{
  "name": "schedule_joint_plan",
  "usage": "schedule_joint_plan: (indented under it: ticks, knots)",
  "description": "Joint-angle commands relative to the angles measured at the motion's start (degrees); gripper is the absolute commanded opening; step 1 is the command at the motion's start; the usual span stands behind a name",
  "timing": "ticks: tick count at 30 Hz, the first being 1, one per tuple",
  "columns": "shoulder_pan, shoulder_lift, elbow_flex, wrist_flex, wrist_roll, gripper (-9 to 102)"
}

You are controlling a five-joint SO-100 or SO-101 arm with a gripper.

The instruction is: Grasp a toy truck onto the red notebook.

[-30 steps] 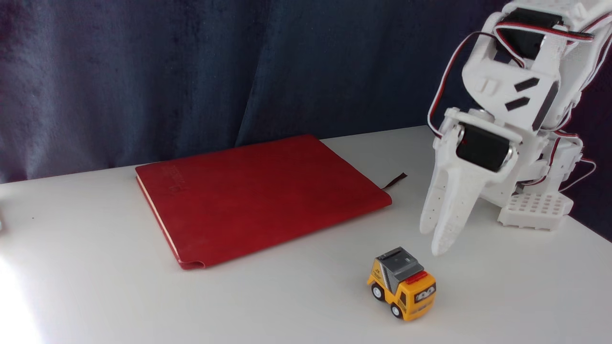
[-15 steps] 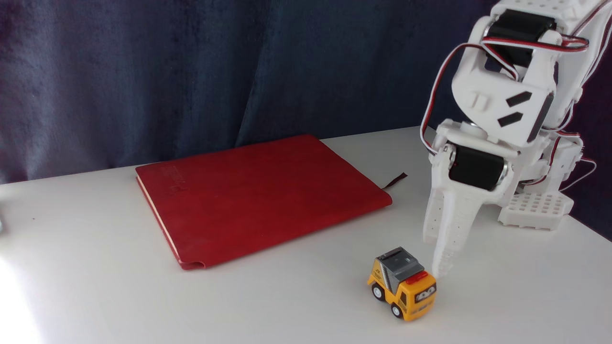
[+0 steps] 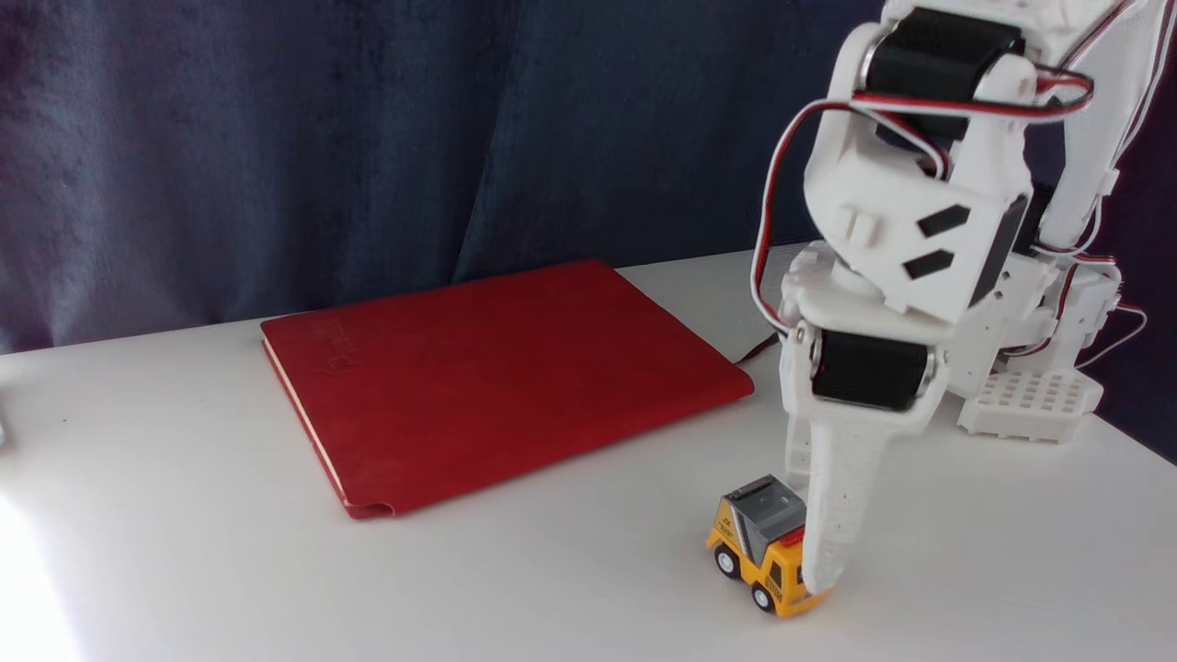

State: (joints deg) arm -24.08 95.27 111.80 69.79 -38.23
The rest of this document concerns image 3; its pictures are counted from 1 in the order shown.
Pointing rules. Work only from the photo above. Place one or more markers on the yellow toy truck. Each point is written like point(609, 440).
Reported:
point(768, 552)

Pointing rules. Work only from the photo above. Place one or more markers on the red notebook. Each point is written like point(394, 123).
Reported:
point(497, 377)

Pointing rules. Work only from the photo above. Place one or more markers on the dark red bookmark ribbon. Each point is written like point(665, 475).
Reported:
point(759, 350)

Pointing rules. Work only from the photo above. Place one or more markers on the dark blue curtain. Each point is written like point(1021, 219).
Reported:
point(276, 138)

